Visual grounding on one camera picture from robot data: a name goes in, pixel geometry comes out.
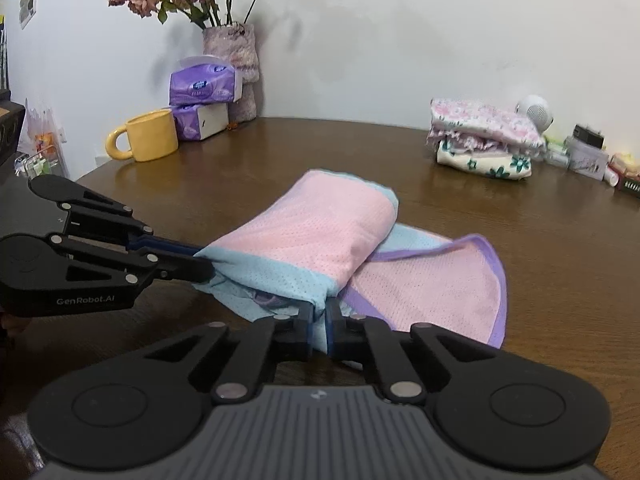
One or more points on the fuzzy purple vase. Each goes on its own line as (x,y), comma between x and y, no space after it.
(235,47)

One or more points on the white tube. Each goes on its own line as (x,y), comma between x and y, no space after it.
(611,176)

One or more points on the black charger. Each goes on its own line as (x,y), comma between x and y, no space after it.
(589,136)

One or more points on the folded cream green-flower garment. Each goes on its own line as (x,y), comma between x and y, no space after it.
(480,165)

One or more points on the white robot speaker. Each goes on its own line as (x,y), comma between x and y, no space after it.
(537,110)

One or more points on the grey tin box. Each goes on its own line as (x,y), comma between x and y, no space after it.
(587,162)

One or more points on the black cabinet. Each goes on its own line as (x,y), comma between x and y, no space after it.
(10,130)

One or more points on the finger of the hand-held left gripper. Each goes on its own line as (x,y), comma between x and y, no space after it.
(180,267)
(165,247)

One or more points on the clear rack with packets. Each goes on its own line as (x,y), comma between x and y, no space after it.
(42,145)

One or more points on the green and white small boxes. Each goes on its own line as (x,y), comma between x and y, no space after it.
(556,152)

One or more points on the folded pink floral garment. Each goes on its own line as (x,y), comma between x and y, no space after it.
(485,117)

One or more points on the purple and white tissue pack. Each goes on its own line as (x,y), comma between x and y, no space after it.
(197,122)

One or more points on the dark box with label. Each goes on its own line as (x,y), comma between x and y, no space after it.
(631,184)

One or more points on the yellow cake candle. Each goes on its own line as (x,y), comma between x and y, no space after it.
(627,162)

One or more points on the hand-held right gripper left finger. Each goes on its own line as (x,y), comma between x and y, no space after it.
(311,327)

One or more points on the folded purple frilly garment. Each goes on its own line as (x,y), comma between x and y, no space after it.
(465,142)

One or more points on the yellow mug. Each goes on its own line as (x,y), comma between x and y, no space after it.
(152,137)

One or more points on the opened purple tissue pack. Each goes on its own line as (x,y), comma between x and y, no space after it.
(202,87)

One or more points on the pink and blue mesh vest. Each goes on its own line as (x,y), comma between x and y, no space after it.
(325,225)

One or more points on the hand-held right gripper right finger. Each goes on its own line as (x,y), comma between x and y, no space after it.
(331,327)

